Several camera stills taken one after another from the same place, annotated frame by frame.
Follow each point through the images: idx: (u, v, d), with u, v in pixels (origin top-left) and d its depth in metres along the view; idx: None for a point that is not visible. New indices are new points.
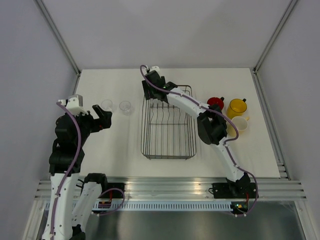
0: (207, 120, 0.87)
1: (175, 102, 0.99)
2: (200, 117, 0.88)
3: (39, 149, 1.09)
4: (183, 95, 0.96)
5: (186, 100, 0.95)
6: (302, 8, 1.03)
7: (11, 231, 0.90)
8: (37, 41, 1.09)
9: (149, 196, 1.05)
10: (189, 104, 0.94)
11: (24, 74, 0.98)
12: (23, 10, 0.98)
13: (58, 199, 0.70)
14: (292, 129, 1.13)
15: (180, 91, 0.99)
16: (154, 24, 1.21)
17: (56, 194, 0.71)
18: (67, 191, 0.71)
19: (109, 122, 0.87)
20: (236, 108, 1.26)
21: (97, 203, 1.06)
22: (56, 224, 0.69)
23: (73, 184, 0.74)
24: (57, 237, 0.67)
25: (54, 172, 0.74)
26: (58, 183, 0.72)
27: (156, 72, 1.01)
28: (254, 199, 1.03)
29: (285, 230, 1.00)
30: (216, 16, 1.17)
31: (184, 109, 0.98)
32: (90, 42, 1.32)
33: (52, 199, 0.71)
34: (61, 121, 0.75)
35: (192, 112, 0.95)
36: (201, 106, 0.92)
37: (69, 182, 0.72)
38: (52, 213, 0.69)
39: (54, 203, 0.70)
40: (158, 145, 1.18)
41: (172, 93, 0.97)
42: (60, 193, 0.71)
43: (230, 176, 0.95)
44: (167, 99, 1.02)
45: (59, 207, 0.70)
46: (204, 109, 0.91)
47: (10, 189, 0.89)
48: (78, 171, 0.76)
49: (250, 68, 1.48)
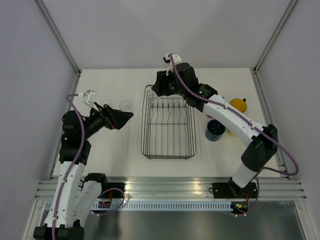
0: (262, 149, 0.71)
1: (214, 114, 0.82)
2: (253, 142, 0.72)
3: (39, 149, 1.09)
4: (227, 107, 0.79)
5: (233, 115, 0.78)
6: (302, 8, 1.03)
7: (11, 231, 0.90)
8: (38, 41, 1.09)
9: (149, 196, 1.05)
10: (237, 121, 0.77)
11: (23, 73, 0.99)
12: (23, 9, 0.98)
13: (64, 185, 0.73)
14: (292, 128, 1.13)
15: (223, 101, 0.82)
16: (154, 24, 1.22)
17: (63, 180, 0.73)
18: (74, 178, 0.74)
19: (119, 123, 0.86)
20: (237, 107, 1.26)
21: (97, 203, 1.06)
22: (60, 208, 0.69)
23: (80, 173, 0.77)
24: (59, 221, 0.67)
25: (62, 161, 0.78)
26: (65, 170, 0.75)
27: (191, 69, 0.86)
28: (254, 199, 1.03)
29: (285, 230, 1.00)
30: (216, 16, 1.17)
31: (227, 125, 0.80)
32: (90, 42, 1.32)
33: (58, 185, 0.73)
34: (67, 117, 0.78)
35: (238, 132, 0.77)
36: (253, 126, 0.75)
37: (76, 170, 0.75)
38: (57, 198, 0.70)
39: (60, 188, 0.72)
40: (158, 145, 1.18)
41: (213, 103, 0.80)
42: (67, 179, 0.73)
43: (239, 181, 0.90)
44: (203, 107, 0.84)
45: (65, 192, 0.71)
46: (257, 131, 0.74)
47: (10, 189, 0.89)
48: (84, 162, 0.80)
49: (250, 68, 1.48)
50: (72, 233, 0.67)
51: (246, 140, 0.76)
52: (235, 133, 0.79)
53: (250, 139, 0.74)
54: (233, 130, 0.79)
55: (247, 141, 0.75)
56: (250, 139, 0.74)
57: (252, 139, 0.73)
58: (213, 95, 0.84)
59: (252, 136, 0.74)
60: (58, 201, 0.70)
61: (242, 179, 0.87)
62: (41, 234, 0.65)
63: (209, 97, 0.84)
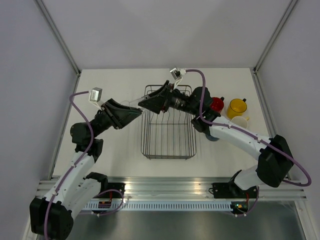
0: (273, 160, 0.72)
1: (221, 135, 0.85)
2: (263, 154, 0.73)
3: (40, 149, 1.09)
4: (231, 126, 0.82)
5: (239, 132, 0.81)
6: (302, 8, 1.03)
7: (11, 231, 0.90)
8: (38, 41, 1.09)
9: (149, 196, 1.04)
10: (243, 137, 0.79)
11: (24, 73, 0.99)
12: (23, 10, 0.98)
13: (73, 169, 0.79)
14: (292, 128, 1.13)
15: (226, 121, 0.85)
16: (154, 24, 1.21)
17: (73, 164, 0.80)
18: (82, 166, 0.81)
19: (120, 123, 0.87)
20: (236, 107, 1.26)
21: (97, 203, 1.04)
22: (62, 187, 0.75)
23: (88, 164, 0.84)
24: (58, 197, 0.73)
25: (77, 150, 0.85)
26: (77, 157, 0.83)
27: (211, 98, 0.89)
28: (254, 199, 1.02)
29: (285, 230, 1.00)
30: (216, 16, 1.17)
31: (236, 143, 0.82)
32: (90, 42, 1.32)
33: (68, 168, 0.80)
34: (77, 125, 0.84)
35: (248, 148, 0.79)
36: (260, 140, 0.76)
37: (87, 160, 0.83)
38: (62, 178, 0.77)
39: (68, 170, 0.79)
40: (158, 146, 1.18)
41: (216, 125, 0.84)
42: (76, 165, 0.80)
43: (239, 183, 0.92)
44: (210, 130, 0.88)
45: (71, 175, 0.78)
46: (265, 144, 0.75)
47: (10, 189, 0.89)
48: (95, 159, 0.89)
49: (250, 67, 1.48)
50: (64, 213, 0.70)
51: (256, 155, 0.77)
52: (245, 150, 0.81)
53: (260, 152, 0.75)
54: (242, 147, 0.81)
55: (257, 155, 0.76)
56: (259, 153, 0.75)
57: (261, 152, 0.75)
58: (216, 117, 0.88)
59: (261, 149, 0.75)
60: (62, 180, 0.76)
61: (248, 185, 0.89)
62: (38, 205, 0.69)
63: (213, 120, 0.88)
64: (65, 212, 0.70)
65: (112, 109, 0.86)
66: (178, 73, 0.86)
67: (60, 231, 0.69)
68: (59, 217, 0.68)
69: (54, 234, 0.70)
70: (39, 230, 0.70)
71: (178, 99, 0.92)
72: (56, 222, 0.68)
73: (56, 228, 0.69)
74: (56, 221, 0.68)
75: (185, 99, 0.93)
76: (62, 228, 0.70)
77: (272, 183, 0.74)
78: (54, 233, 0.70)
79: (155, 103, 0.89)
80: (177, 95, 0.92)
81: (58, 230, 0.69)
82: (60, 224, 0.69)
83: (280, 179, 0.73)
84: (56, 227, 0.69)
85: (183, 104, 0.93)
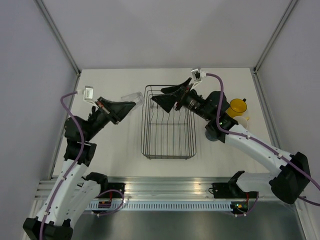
0: (293, 179, 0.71)
1: (236, 144, 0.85)
2: (284, 172, 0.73)
3: (40, 149, 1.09)
4: (250, 137, 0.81)
5: (258, 145, 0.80)
6: (303, 7, 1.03)
7: (10, 231, 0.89)
8: (38, 41, 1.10)
9: (149, 196, 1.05)
10: (263, 152, 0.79)
11: (23, 72, 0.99)
12: (23, 10, 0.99)
13: (64, 182, 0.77)
14: (292, 128, 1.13)
15: (244, 130, 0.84)
16: (154, 24, 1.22)
17: (63, 177, 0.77)
18: (73, 177, 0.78)
19: (118, 116, 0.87)
20: (236, 108, 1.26)
21: (97, 203, 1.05)
22: (53, 204, 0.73)
23: (80, 173, 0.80)
24: (50, 217, 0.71)
25: (66, 158, 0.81)
26: (67, 167, 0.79)
27: (228, 104, 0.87)
28: (254, 199, 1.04)
29: (285, 230, 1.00)
30: (216, 16, 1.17)
31: (254, 156, 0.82)
32: (90, 42, 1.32)
33: (58, 180, 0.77)
34: (69, 125, 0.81)
35: (266, 162, 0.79)
36: (280, 156, 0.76)
37: (77, 169, 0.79)
38: (53, 193, 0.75)
39: (57, 186, 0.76)
40: (158, 145, 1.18)
41: (234, 134, 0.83)
42: (66, 177, 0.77)
43: (240, 185, 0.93)
44: (225, 138, 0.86)
45: (62, 189, 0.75)
46: (285, 161, 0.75)
47: (10, 189, 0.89)
48: (87, 164, 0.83)
49: (250, 68, 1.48)
50: (59, 232, 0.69)
51: (275, 171, 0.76)
52: (263, 164, 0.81)
53: (280, 170, 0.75)
54: (260, 160, 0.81)
55: (277, 172, 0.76)
56: (280, 170, 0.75)
57: (281, 170, 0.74)
58: (233, 125, 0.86)
59: (281, 166, 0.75)
60: (53, 196, 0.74)
61: (249, 187, 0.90)
62: (30, 226, 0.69)
63: (229, 127, 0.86)
64: (60, 230, 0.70)
65: (108, 103, 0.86)
66: (198, 75, 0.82)
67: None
68: (54, 238, 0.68)
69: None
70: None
71: (193, 100, 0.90)
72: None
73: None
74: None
75: (201, 102, 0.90)
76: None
77: (286, 200, 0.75)
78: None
79: (169, 99, 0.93)
80: (193, 96, 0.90)
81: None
82: None
83: (295, 198, 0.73)
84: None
85: (197, 106, 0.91)
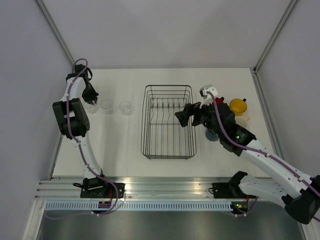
0: (314, 207, 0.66)
1: (253, 161, 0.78)
2: (305, 198, 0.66)
3: (39, 149, 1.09)
4: (269, 155, 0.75)
5: (278, 164, 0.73)
6: (302, 8, 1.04)
7: (11, 232, 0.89)
8: (37, 41, 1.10)
9: (149, 196, 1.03)
10: (282, 172, 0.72)
11: (23, 72, 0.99)
12: (23, 10, 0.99)
13: (73, 84, 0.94)
14: (292, 128, 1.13)
15: (262, 147, 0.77)
16: (154, 24, 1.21)
17: (71, 82, 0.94)
18: (79, 82, 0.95)
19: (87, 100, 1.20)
20: (236, 108, 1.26)
21: (97, 203, 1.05)
22: (72, 94, 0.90)
23: (82, 85, 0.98)
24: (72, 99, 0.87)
25: (69, 77, 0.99)
26: (72, 79, 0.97)
27: (232, 112, 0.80)
28: (254, 199, 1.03)
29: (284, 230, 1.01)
30: (216, 16, 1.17)
31: (271, 175, 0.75)
32: (90, 42, 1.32)
33: (68, 86, 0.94)
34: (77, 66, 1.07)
35: (284, 184, 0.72)
36: (301, 179, 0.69)
37: (80, 80, 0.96)
38: (68, 90, 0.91)
39: (69, 86, 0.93)
40: (158, 145, 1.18)
41: (253, 150, 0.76)
42: (74, 82, 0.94)
43: (244, 188, 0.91)
44: (241, 152, 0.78)
45: (74, 88, 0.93)
46: (306, 185, 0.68)
47: (10, 189, 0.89)
48: (84, 84, 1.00)
49: (250, 68, 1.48)
50: (82, 107, 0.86)
51: (294, 193, 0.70)
52: (280, 183, 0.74)
53: (300, 193, 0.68)
54: (277, 180, 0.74)
55: (296, 195, 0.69)
56: (299, 193, 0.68)
57: (301, 193, 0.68)
58: (252, 140, 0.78)
59: (302, 190, 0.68)
60: (69, 89, 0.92)
61: (253, 191, 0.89)
62: (58, 104, 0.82)
63: (246, 142, 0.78)
64: (82, 106, 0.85)
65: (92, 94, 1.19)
66: (202, 92, 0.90)
67: (83, 120, 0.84)
68: (79, 106, 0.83)
69: (80, 129, 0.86)
70: (66, 128, 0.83)
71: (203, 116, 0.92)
72: (78, 110, 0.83)
73: (80, 119, 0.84)
74: (78, 111, 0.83)
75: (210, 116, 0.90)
76: (85, 118, 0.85)
77: (298, 220, 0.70)
78: (79, 125, 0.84)
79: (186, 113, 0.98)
80: (204, 112, 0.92)
81: (81, 119, 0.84)
82: (82, 112, 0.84)
83: (309, 221, 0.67)
84: (80, 117, 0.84)
85: (206, 122, 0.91)
